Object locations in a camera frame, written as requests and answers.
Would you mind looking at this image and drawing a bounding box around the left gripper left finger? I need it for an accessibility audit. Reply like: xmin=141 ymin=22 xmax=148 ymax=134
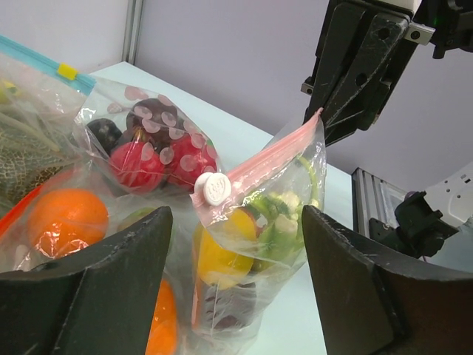
xmin=1 ymin=206 xmax=173 ymax=354

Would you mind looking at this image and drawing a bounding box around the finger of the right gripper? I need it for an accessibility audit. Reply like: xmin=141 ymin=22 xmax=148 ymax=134
xmin=322 ymin=13 xmax=409 ymax=144
xmin=305 ymin=1 xmax=376 ymax=115

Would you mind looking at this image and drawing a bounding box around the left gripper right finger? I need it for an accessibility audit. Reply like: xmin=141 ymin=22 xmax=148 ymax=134
xmin=302 ymin=206 xmax=472 ymax=354

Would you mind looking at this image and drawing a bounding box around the clear pink zip bag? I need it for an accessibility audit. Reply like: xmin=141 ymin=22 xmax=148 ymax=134
xmin=191 ymin=113 xmax=327 ymax=354

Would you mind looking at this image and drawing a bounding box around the fake celery stalk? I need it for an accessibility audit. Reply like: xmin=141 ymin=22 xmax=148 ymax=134
xmin=240 ymin=154 xmax=326 ymax=264

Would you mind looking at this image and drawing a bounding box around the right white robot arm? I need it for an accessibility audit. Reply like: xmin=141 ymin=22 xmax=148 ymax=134
xmin=302 ymin=1 xmax=472 ymax=258

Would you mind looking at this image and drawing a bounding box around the fake orange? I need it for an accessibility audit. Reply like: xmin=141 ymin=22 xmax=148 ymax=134
xmin=145 ymin=279 xmax=177 ymax=355
xmin=27 ymin=188 xmax=109 ymax=259

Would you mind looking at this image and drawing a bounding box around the orange zip fruit bag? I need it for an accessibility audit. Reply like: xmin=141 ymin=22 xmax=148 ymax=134
xmin=1 ymin=165 xmax=190 ymax=354

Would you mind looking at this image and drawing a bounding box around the fake yellow lemon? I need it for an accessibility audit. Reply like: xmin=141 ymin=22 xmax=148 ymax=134
xmin=197 ymin=209 xmax=256 ymax=290

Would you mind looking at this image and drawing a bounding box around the pink dotted zip bag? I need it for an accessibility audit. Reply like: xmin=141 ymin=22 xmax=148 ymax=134
xmin=75 ymin=77 xmax=222 ymax=195

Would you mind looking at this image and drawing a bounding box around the blue zip bag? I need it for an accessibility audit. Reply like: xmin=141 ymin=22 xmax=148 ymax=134
xmin=1 ymin=37 xmax=95 ymax=214

